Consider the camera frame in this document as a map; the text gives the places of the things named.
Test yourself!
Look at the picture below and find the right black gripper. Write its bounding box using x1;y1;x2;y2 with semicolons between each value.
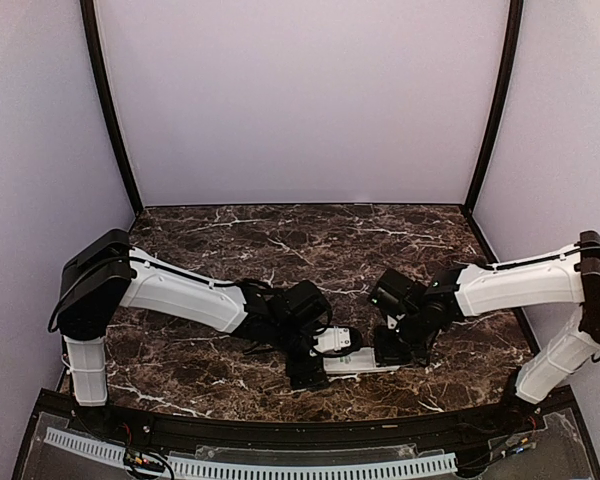
373;309;432;365

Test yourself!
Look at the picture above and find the white remote control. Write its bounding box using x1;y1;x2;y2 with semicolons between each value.
323;347;399;376

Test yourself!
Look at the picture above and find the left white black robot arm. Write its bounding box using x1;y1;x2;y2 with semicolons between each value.
47;229;341;436

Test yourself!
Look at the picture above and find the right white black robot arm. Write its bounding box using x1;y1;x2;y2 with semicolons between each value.
368;230;600;434

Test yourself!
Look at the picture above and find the white slotted cable duct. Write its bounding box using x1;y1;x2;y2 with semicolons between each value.
44;428;457;479

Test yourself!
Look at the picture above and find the black front rail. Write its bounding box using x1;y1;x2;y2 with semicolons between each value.
39;387;576;454

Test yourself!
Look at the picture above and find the small circuit board with wires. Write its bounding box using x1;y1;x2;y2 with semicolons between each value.
123;447;175;480

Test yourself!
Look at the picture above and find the right black frame post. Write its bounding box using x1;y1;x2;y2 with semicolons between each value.
463;0;524;217

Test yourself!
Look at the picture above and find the black frame post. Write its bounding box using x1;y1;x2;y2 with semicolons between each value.
79;0;144;217
463;0;524;217

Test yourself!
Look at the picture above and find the left black frame post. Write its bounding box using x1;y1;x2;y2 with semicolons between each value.
79;0;144;217

